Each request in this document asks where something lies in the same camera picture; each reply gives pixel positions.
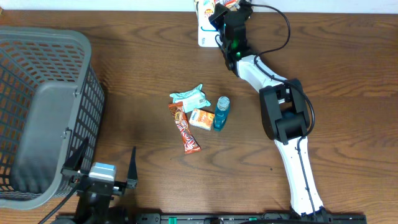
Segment red chocolate bar wrapper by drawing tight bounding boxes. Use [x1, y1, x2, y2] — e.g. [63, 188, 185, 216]
[168, 102, 201, 154]

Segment teal wet wipes pack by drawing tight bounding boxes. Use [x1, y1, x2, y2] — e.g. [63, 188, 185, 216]
[169, 84, 211, 113]

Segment white barcode scanner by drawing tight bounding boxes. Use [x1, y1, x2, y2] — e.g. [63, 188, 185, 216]
[198, 10, 218, 47]

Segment orange tissue pack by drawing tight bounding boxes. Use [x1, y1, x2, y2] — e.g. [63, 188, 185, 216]
[189, 108, 215, 131]

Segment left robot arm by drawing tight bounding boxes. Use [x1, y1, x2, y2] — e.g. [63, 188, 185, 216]
[40, 138, 138, 223]

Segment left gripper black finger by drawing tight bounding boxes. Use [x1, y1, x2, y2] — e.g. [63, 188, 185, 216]
[62, 138, 89, 172]
[127, 146, 138, 182]

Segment yellow snack package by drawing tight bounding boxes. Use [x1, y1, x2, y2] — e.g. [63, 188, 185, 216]
[193, 0, 238, 19]

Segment grey plastic shopping basket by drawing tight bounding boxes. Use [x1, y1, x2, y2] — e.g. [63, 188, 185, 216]
[1, 26, 105, 210]

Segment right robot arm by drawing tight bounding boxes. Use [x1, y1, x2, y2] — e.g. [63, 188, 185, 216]
[209, 1, 323, 221]

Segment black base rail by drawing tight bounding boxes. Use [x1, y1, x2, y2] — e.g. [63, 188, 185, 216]
[133, 210, 368, 224]

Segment blue liquid bottle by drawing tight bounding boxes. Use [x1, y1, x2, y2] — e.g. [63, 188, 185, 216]
[213, 96, 230, 131]

